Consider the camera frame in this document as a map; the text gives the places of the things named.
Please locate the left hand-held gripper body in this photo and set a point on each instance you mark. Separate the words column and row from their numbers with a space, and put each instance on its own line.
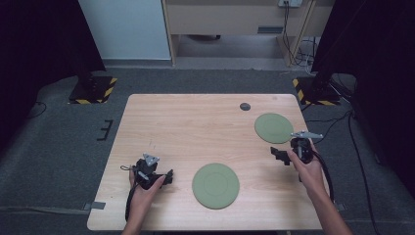
column 146, row 171

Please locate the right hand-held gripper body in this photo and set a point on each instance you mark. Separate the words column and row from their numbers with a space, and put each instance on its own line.
column 304, row 147

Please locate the green round plate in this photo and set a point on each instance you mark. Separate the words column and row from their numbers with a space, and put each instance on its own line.
column 272, row 127
column 215, row 186

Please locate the person's left hand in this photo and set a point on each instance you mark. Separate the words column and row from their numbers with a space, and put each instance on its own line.
column 143, row 197

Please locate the person's right hand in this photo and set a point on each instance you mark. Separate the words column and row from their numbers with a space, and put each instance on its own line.
column 308, row 176

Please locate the black stand base striped edges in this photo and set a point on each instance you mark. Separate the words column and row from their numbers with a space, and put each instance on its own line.
column 314, row 93
column 93, row 91

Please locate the grey round table grommet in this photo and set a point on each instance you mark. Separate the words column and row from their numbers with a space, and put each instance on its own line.
column 245, row 106

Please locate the dark curtain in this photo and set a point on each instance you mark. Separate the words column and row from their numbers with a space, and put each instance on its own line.
column 375, row 65
column 36, row 49

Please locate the white panel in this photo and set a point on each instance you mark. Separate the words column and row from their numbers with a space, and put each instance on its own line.
column 127, row 29

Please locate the grey power strip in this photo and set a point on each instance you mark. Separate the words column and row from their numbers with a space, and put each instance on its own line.
column 290, row 2

